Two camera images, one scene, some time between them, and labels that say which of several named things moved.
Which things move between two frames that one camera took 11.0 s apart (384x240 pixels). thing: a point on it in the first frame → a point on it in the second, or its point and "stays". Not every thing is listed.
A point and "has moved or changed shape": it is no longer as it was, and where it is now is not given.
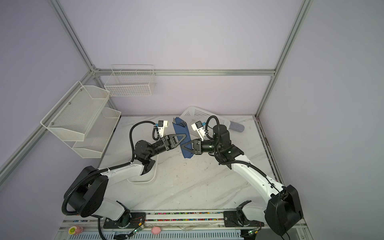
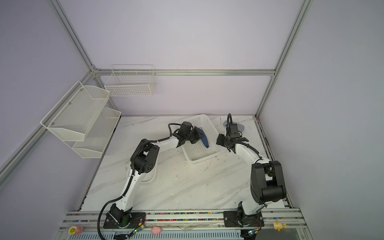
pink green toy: (75, 230) stays
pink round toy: (156, 230) stays
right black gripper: (197, 146) → (219, 139)
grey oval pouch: (236, 127) stays
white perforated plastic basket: (193, 114) has moved or changed shape
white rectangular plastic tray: (146, 177) stays
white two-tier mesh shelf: (81, 115) stays
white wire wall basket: (131, 80) stays
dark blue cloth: (179, 129) has moved or changed shape
